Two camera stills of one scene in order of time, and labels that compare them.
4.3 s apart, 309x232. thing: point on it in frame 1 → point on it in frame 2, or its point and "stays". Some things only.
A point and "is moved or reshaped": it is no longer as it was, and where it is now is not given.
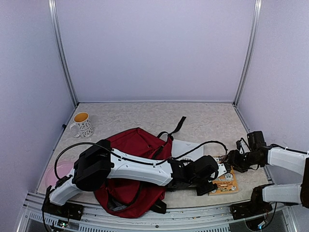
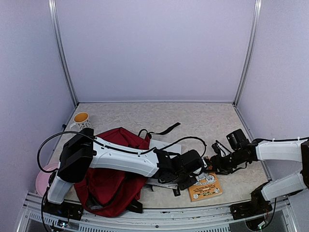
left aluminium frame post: (53, 13) stays
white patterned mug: (82, 126) stays
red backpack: (132, 198) is moved or reshaped
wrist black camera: (255, 140) → (237, 139)
